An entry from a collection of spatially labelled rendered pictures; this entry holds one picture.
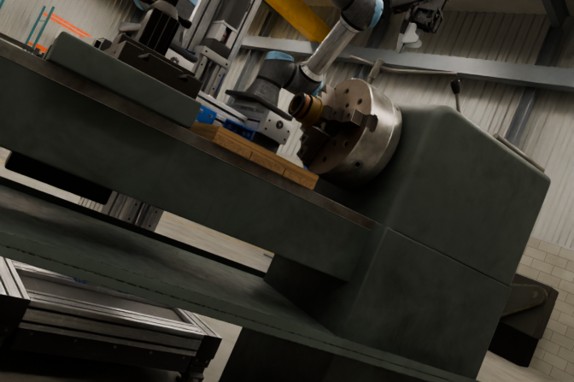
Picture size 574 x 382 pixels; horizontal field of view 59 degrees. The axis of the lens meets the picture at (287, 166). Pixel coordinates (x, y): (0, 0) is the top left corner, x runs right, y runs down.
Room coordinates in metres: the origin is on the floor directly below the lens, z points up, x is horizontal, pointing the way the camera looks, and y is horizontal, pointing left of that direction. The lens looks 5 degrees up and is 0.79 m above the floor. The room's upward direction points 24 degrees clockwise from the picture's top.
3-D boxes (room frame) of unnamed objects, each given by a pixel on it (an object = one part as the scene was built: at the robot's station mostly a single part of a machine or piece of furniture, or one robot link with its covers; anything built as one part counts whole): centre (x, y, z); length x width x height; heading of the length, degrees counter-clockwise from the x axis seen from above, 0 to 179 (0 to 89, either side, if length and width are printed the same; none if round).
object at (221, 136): (1.37, 0.13, 0.89); 0.36 x 0.30 x 0.04; 29
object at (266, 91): (2.11, 0.22, 1.21); 0.15 x 0.15 x 0.10
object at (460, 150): (1.72, -0.46, 1.06); 0.59 x 0.48 x 0.39; 119
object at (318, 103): (1.44, 0.01, 1.08); 0.09 x 0.09 x 0.09; 29
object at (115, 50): (1.23, 0.42, 0.95); 0.43 x 0.18 x 0.04; 29
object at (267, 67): (2.11, 0.21, 1.33); 0.13 x 0.12 x 0.14; 111
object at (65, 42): (1.22, 0.47, 0.90); 0.53 x 0.30 x 0.06; 29
